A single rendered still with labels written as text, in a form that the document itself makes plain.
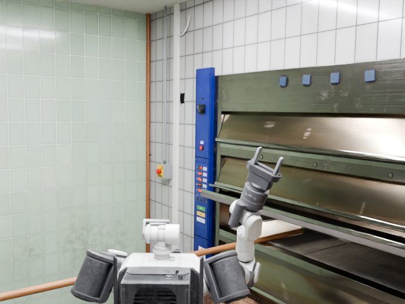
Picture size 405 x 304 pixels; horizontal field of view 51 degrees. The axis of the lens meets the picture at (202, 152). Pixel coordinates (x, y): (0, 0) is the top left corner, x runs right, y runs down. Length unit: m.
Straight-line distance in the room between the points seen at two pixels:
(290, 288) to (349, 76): 1.07
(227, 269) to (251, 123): 1.12
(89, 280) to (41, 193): 1.67
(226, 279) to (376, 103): 0.93
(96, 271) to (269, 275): 1.16
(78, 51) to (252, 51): 1.29
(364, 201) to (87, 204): 1.97
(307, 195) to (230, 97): 0.76
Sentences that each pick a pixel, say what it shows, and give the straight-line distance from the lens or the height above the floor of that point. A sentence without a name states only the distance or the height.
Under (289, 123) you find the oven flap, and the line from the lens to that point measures 2.16.
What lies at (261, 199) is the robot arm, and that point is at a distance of 1.49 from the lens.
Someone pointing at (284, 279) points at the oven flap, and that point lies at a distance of 2.31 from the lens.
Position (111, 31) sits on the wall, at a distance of 3.22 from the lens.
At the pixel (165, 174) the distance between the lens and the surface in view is 3.00.
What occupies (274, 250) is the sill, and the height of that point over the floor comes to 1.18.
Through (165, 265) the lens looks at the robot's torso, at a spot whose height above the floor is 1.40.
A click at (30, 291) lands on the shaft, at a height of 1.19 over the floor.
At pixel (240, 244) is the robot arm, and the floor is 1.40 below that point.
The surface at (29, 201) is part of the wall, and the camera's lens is 3.05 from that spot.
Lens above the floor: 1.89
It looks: 6 degrees down
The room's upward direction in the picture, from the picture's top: 1 degrees clockwise
